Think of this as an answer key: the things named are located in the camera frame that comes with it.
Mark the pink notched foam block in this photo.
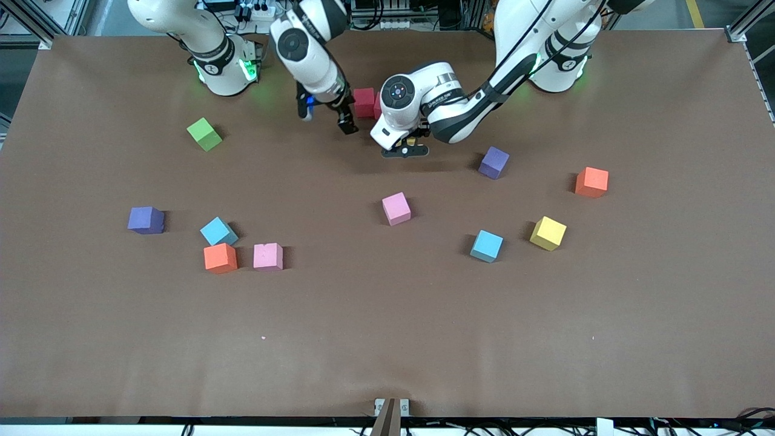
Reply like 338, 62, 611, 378
253, 243, 284, 271

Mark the white power strip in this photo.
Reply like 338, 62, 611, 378
238, 2, 279, 22

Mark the green foam block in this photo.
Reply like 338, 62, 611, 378
187, 117, 223, 152

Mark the purple foam block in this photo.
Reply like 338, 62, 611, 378
128, 206, 165, 235
479, 146, 510, 180

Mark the blue foam block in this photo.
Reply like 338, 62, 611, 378
470, 230, 504, 263
200, 217, 239, 246

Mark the orange foam block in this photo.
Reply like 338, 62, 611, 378
204, 243, 238, 274
575, 167, 609, 199

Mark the paper table cover sheet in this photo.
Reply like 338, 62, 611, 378
0, 30, 775, 420

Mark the equipment rack with cables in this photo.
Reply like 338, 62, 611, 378
351, 0, 437, 31

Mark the small metal bracket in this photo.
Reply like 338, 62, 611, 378
374, 398, 410, 417

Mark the grey camera mount pole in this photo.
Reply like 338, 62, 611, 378
371, 398, 402, 436

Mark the aluminium frame profile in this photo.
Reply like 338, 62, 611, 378
727, 0, 775, 43
17, 0, 91, 50

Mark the aluminium table edge rail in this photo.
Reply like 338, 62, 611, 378
744, 42, 775, 125

